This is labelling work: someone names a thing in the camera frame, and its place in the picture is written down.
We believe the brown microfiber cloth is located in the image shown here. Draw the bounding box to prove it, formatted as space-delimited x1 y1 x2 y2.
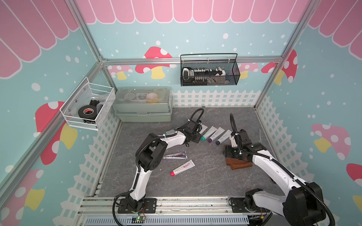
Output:
225 158 253 170

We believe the teal cap toothpaste tube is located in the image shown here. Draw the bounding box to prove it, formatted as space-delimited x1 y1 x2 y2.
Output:
201 126 217 141
163 129 177 137

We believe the dark cap toothpaste tube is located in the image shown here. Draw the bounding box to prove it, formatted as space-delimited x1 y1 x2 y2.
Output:
216 130 232 145

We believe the red cap toothpaste tube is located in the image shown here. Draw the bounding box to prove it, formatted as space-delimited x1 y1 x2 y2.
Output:
170 160 195 177

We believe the purple cap toothpaste tube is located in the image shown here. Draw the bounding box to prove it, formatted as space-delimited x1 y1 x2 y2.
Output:
207 127 225 143
199 125 208 134

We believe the purple cap toothpaste tube top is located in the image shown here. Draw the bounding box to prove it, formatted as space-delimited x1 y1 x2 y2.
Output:
199 125 208 134

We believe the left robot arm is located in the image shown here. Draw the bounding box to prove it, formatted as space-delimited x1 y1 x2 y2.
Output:
113 108 204 212

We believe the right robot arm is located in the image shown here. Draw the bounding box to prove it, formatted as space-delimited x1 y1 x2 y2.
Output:
224 115 336 226

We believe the silver foil toothpaste tube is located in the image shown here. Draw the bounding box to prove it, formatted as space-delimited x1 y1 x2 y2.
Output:
163 152 188 159

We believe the silver wrench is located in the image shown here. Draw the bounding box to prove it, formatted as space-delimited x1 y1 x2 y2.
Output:
258 128 262 144

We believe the green plastic storage box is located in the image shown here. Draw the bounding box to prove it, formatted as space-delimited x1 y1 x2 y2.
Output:
113 86 173 122

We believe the black power strip in basket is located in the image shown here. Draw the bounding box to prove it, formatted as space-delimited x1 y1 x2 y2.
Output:
181 67 226 84

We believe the black tape roll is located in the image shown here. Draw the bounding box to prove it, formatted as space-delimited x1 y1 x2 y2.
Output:
78 105 98 120

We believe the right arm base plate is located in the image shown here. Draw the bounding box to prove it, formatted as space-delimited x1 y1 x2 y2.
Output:
228 197 263 213

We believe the black wire mesh basket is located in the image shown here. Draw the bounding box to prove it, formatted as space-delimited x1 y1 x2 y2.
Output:
180 53 240 86

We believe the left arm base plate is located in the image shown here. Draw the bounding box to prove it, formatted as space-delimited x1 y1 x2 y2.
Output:
117 198 157 214

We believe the white wire basket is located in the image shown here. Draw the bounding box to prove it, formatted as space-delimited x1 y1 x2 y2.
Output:
60 78 116 131

